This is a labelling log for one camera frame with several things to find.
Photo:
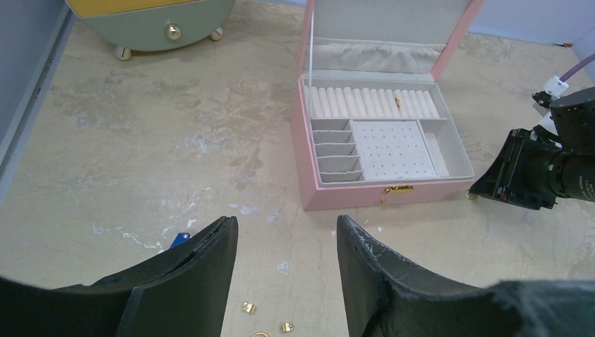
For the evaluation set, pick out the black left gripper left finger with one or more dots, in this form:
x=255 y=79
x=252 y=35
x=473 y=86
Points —
x=182 y=291

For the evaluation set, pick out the round pastel drawer organizer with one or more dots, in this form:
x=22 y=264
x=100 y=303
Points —
x=150 y=26

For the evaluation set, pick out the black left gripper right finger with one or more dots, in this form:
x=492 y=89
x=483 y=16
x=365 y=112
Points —
x=387 y=294

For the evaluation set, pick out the gold earring left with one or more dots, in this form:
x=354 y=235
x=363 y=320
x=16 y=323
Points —
x=249 y=308

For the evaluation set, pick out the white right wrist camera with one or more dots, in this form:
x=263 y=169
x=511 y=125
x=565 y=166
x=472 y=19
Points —
x=553 y=90

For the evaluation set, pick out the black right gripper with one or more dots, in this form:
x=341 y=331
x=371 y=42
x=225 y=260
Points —
x=559 y=162

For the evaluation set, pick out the pink jewelry box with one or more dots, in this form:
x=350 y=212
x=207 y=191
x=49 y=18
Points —
x=369 y=122

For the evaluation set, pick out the blue stapler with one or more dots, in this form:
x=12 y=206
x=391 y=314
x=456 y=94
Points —
x=181 y=238

